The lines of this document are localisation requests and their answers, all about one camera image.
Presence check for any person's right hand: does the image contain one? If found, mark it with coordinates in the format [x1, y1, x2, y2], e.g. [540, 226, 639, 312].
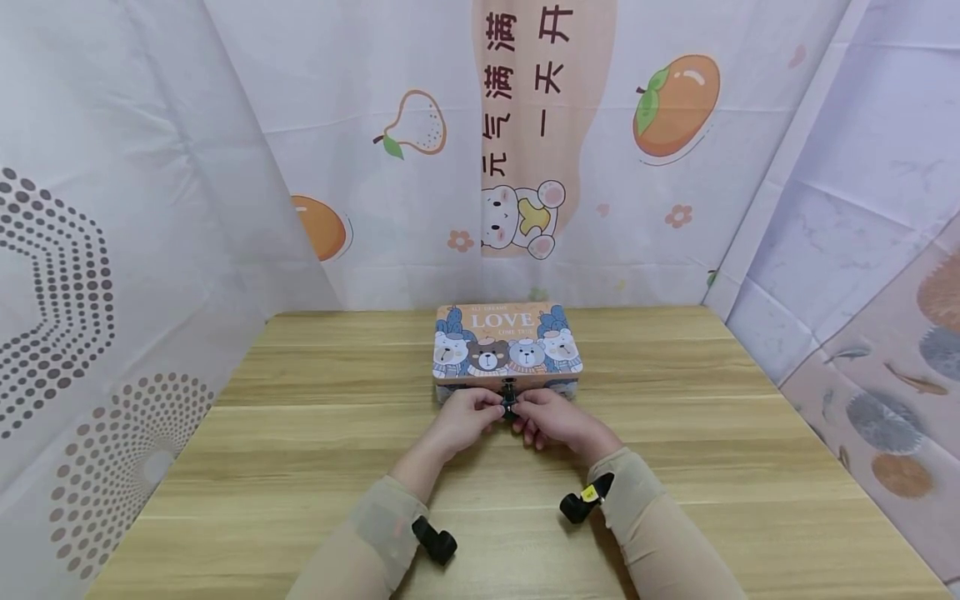
[512, 387, 625, 468]

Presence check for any person's left hand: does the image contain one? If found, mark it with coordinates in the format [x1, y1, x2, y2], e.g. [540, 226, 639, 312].
[422, 387, 508, 462]

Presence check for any person's left forearm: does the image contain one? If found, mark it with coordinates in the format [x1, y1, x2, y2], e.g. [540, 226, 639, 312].
[285, 440, 453, 600]

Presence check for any person's right forearm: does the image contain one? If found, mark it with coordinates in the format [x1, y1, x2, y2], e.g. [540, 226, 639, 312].
[585, 446, 748, 600]

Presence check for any bear print tin box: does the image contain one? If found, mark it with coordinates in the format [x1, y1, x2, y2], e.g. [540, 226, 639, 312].
[432, 302, 585, 406]

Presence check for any black wrist band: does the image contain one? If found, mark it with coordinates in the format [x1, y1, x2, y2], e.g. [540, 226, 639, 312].
[559, 472, 616, 525]
[411, 516, 458, 567]

